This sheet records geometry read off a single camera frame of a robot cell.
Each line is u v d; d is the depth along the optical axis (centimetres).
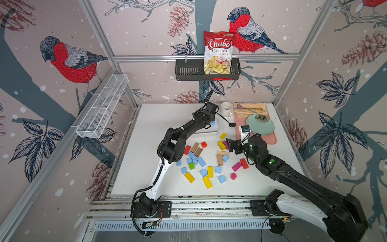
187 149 95
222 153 93
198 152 93
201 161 90
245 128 68
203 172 85
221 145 95
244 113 114
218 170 87
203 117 78
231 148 72
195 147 95
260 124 108
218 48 83
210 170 86
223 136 101
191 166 88
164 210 73
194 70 107
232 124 108
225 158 89
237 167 88
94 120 71
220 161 89
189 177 84
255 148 58
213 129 106
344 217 38
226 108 109
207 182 83
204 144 96
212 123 108
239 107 119
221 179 83
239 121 110
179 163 88
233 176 82
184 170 87
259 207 73
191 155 93
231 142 70
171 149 61
